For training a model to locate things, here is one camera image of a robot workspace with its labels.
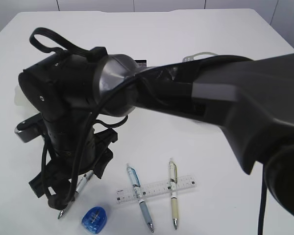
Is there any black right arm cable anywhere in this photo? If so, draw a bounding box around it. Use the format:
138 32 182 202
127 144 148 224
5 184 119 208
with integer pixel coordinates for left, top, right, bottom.
29 27 152 204

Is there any clear plastic ruler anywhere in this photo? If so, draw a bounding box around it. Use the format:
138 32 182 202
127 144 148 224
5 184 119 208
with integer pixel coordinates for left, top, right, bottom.
115 175 197 204

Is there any grey-green woven plastic basket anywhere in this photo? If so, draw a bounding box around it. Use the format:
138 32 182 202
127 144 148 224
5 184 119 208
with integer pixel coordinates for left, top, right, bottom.
182 52 218 62

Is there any black mesh pen holder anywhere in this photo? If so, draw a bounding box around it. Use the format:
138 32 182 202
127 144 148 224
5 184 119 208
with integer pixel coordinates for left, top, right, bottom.
135 59 147 68

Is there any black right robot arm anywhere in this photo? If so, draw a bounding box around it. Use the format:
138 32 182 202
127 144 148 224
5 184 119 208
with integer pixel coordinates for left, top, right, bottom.
16 50 294 216

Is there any cream and beige pen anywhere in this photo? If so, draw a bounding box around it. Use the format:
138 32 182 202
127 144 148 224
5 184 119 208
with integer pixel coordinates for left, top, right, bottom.
169 158 179 230

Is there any blue and grey pen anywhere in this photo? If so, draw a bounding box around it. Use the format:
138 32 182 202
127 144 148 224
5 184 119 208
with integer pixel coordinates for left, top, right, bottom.
126 164 154 233

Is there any pale green wavy glass plate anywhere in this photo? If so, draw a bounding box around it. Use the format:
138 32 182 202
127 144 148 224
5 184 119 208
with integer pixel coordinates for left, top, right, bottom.
14 85 31 107

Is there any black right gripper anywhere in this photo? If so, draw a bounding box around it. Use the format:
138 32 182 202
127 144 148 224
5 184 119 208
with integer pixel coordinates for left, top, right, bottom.
29 127 118 209

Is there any white and grey pen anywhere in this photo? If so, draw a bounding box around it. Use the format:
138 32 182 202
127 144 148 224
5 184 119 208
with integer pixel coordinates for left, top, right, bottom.
57 170 95 220

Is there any blue pencil sharpener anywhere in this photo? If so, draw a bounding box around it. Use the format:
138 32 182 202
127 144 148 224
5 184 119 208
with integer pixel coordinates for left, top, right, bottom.
81 207 107 234

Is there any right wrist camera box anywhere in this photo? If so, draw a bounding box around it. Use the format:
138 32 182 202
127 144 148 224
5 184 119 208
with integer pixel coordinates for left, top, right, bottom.
14 113 45 143

